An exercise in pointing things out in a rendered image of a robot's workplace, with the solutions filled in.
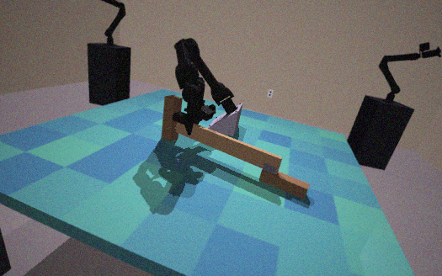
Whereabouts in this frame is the long wooden rail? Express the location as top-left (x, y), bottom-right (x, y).
top-left (176, 122), bottom-right (283, 174)

